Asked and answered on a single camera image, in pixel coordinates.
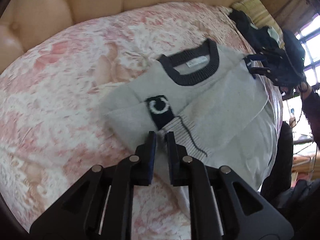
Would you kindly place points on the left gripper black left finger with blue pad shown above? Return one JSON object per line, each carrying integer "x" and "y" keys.
{"x": 99, "y": 204}

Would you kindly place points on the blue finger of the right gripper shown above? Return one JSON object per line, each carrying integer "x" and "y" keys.
{"x": 252, "y": 69}

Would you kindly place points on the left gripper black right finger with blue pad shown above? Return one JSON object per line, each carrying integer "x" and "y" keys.
{"x": 222, "y": 204}

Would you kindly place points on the grey knit sweater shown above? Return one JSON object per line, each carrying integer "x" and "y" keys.
{"x": 218, "y": 111}

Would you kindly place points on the dark navy garment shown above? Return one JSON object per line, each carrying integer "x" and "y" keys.
{"x": 265, "y": 37}

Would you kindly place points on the striped green beige pillow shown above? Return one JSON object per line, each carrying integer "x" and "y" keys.
{"x": 259, "y": 16}

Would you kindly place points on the brown patterned curtain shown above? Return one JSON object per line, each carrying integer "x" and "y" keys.
{"x": 292, "y": 14}

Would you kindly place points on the pink floral sofa cover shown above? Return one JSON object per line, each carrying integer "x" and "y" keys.
{"x": 51, "y": 131}

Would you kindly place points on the black window frame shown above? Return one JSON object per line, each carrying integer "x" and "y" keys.
{"x": 309, "y": 38}

